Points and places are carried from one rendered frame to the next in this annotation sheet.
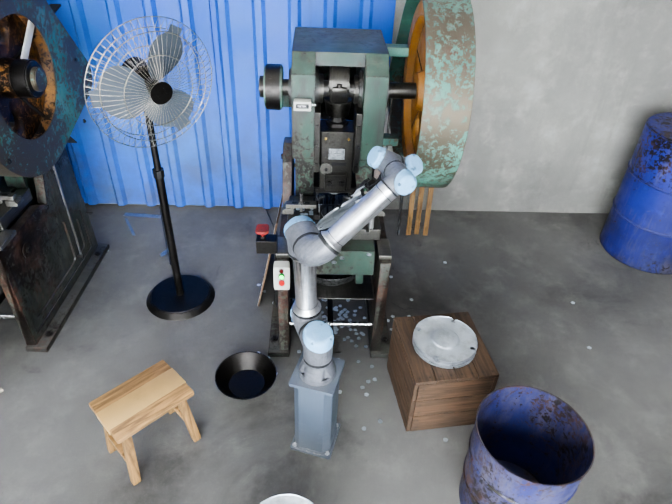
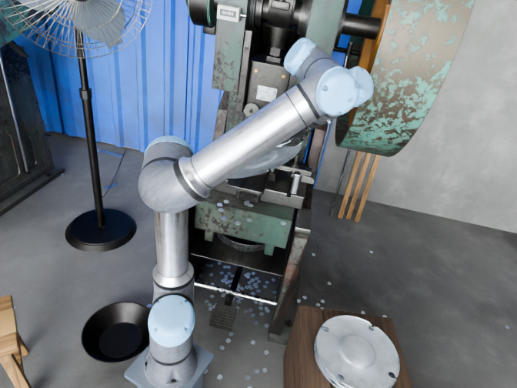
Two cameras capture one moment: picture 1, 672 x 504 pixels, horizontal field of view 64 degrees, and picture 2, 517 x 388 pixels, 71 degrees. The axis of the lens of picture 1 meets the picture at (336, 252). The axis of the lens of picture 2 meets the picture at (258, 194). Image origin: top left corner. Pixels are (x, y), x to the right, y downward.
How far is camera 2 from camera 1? 1.14 m
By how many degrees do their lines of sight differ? 8
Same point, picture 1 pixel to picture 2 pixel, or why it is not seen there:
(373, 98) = (321, 19)
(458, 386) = not seen: outside the picture
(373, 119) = not seen: hidden behind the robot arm
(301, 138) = (225, 62)
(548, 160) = (493, 174)
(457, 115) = (441, 31)
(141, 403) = not seen: outside the picture
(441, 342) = (351, 356)
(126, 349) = (20, 269)
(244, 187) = (199, 145)
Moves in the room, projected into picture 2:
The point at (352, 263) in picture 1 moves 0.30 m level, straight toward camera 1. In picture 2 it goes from (263, 229) to (240, 281)
